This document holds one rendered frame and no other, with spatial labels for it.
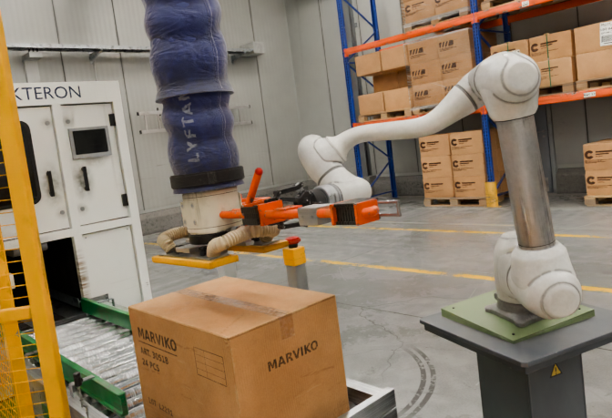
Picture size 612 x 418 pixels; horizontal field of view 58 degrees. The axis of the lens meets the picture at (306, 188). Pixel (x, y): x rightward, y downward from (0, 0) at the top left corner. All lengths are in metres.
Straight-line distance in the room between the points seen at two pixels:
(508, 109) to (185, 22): 0.92
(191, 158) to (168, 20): 0.39
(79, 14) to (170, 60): 9.56
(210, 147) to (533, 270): 0.98
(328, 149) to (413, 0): 8.24
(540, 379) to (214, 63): 1.38
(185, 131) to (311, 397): 0.86
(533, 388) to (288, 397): 0.77
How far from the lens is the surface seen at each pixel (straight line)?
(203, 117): 1.65
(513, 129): 1.61
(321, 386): 1.76
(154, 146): 11.34
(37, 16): 10.91
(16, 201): 1.97
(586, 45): 8.61
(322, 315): 1.71
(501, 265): 1.88
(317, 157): 1.76
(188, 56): 1.65
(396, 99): 10.09
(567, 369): 2.04
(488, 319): 1.96
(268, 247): 1.67
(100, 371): 2.73
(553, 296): 1.66
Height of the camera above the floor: 1.43
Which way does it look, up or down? 5 degrees down
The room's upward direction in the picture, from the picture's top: 7 degrees counter-clockwise
